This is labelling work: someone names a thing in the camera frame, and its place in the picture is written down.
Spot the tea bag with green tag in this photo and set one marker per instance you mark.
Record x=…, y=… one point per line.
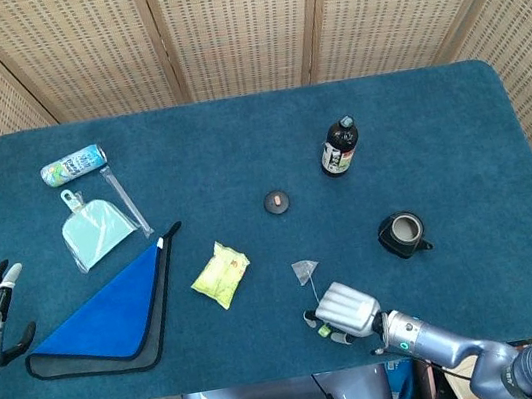
x=304, y=270

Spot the black lid with orange knob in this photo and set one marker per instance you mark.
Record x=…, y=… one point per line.
x=272, y=207

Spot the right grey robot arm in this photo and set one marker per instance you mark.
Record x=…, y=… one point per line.
x=434, y=335

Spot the clear wrapped straw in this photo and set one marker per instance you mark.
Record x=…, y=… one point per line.
x=124, y=196

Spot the black teapot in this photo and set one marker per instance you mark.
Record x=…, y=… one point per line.
x=406, y=250

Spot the wood rattan folding screen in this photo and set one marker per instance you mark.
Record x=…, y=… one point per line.
x=238, y=26

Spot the beige food container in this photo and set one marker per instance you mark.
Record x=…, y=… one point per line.
x=458, y=382

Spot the brown tea bottle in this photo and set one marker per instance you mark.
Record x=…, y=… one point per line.
x=339, y=147

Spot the blue and grey cloth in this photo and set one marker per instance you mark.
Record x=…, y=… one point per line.
x=112, y=315

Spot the blue package under table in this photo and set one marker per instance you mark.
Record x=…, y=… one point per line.
x=401, y=383

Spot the blue table mat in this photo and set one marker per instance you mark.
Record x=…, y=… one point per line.
x=238, y=153

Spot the light blue drink can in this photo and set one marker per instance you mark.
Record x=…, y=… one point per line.
x=71, y=165

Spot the light green packaged dustpan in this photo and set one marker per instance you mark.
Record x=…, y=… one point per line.
x=94, y=232

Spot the yellow green tissue pack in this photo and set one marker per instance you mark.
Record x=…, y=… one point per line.
x=219, y=275

